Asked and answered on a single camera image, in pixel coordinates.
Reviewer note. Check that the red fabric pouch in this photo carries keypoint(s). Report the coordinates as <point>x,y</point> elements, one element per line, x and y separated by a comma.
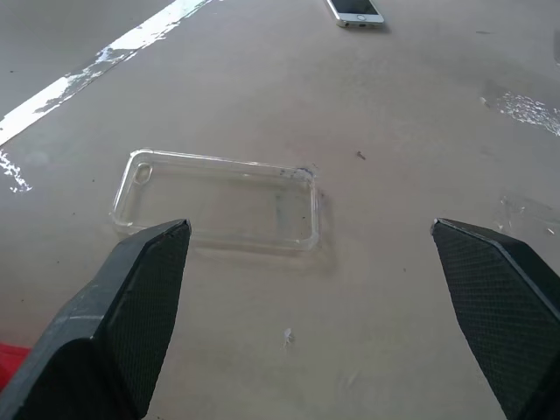
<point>9,363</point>

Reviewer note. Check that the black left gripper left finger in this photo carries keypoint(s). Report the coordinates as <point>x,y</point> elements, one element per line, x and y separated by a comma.
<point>109,332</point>

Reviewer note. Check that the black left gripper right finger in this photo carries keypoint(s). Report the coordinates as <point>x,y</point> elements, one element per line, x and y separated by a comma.
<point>503,306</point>

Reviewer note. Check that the white smartphone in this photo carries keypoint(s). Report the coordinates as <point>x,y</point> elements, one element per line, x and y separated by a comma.
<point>356,11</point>

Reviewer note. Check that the glossy tape strip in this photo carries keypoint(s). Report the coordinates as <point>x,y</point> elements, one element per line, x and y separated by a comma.
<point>100,57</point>

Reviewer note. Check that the clear plastic phone case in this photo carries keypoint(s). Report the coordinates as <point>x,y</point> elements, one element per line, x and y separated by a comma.
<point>227,201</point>

